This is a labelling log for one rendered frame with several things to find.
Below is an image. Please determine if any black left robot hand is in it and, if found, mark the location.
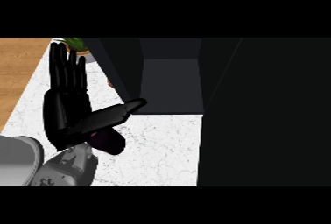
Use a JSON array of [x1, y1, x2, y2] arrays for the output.
[[41, 41, 149, 152]]

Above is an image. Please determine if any dark wine bottle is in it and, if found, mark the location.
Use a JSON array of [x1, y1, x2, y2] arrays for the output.
[[86, 127, 129, 156]]

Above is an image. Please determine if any dark grey open cabinet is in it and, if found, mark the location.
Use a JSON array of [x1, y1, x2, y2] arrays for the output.
[[81, 37, 207, 116]]

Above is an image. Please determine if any green potted plant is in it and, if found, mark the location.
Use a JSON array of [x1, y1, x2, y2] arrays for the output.
[[61, 37, 99, 64]]

